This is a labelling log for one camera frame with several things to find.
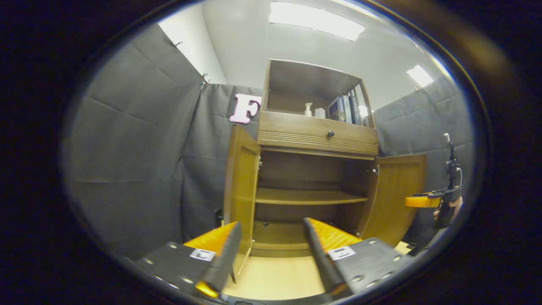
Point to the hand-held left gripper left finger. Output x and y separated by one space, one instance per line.
226 262

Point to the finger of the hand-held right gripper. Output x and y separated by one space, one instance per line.
427 194
421 202

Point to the wooden cabinet drawer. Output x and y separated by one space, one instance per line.
296 127

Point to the black backdrop cloth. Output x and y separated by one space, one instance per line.
139 148

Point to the small white box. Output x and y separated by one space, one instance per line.
319 113

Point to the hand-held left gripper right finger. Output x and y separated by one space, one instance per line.
322 262

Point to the small ceiling light panel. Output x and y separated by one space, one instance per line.
420 76

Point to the metal cloth clip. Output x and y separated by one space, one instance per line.
176 44
205 80

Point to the wooden inner cabinet shelf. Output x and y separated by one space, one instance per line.
305 196

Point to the small pump bottle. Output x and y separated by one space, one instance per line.
308 111

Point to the large ceiling light panel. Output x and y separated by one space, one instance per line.
317 21

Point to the wooden double-door shoe cabinet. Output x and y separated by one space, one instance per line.
305 74

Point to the light grey book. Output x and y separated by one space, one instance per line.
347 110

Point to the wooden cabinet door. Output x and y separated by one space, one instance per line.
241 182
398 178

